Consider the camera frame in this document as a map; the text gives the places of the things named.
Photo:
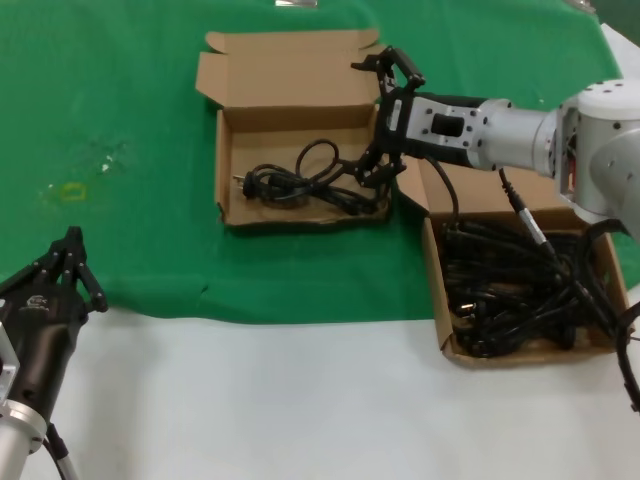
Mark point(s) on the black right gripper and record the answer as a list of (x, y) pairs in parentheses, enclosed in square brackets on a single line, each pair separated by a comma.
[(390, 135)]

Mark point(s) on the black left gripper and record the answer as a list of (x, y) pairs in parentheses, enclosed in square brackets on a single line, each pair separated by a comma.
[(45, 321)]

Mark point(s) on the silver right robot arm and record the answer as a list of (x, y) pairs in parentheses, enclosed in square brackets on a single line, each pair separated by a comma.
[(515, 130)]

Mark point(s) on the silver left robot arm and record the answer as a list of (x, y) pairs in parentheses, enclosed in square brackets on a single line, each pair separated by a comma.
[(15, 435)]

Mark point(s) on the cardboard box with torn rim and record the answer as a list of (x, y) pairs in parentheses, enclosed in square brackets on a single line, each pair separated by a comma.
[(295, 65)]

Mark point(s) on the white scrap bits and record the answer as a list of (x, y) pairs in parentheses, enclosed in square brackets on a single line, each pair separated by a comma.
[(105, 167)]

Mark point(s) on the silver metal object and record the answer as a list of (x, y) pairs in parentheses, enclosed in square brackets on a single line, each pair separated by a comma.
[(296, 3)]

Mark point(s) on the green table cloth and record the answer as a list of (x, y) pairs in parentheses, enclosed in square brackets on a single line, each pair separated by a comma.
[(125, 75)]

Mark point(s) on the grey metal object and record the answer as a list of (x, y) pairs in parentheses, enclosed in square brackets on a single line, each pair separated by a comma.
[(582, 5)]

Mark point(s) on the white paper sheet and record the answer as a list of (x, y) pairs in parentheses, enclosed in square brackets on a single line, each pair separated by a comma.
[(625, 55)]

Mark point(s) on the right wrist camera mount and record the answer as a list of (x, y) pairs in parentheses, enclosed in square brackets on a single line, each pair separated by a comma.
[(420, 135)]

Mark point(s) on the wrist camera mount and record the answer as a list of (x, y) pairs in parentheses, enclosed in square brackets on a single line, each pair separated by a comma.
[(420, 135), (6, 367)]

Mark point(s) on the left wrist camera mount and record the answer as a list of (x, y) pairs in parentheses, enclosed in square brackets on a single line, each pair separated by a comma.
[(6, 367)]

